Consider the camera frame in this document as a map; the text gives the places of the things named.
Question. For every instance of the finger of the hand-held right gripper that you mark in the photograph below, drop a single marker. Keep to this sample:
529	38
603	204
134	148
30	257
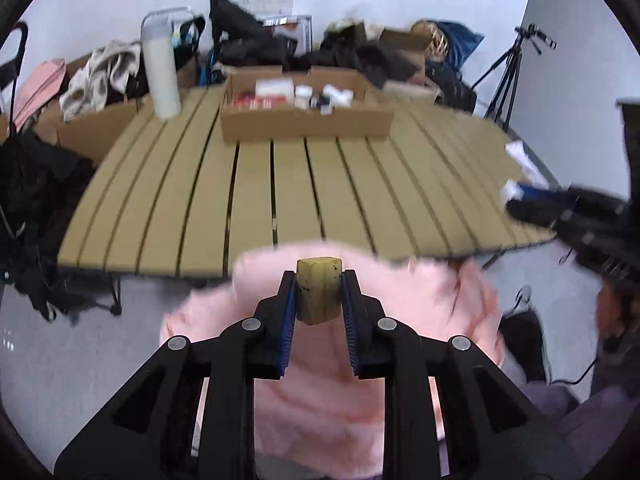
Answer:
535	210
537	192

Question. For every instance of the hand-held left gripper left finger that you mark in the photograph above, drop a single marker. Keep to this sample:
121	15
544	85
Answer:
284	330

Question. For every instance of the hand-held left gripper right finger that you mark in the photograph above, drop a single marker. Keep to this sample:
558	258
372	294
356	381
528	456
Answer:
351	330

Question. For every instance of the small white object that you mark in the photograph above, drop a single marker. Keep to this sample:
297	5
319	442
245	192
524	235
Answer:
511	191

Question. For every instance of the small tan block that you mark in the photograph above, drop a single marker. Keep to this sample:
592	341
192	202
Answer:
320	290

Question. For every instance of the shallow cardboard box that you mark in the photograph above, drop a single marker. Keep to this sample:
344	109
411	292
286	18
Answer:
305	122

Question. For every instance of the person's right forearm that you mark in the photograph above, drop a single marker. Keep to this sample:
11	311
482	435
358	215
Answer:
620	310

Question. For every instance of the white crumpled paper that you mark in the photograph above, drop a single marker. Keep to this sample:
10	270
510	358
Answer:
522	157

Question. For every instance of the pink fluffy clothing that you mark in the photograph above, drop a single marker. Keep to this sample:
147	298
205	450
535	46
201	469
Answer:
320	400

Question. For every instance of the black tripod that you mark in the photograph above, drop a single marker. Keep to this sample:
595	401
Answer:
510	75

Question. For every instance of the black shoe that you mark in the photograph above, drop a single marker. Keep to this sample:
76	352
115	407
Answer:
525	345

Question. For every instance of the blue bag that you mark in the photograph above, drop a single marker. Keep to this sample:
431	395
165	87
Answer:
465	42

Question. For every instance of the black table leg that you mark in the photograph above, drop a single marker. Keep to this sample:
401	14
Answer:
116	300

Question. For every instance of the purple pants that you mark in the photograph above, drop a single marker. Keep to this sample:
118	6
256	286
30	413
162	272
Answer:
590	425

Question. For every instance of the wicker basket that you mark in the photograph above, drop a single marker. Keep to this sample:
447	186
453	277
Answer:
430	40

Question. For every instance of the white plastic bottle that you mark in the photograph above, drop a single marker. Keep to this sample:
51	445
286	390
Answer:
336	95

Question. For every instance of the red flat box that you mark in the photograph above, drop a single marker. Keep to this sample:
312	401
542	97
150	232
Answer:
257	102

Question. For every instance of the pile of black bags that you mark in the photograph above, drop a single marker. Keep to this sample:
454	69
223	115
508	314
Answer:
350	57

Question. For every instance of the large brown cardboard box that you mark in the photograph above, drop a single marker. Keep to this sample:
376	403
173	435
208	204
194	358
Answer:
90	135

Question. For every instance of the black cloth heap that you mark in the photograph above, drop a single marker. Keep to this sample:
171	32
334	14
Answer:
35	200

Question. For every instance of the tall white cylinder bottle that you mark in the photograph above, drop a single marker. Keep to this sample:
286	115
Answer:
162	70

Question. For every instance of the beige crumpled cloth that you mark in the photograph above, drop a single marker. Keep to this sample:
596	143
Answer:
100	77

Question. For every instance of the pink bag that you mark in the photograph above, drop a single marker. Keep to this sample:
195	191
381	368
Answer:
37	87

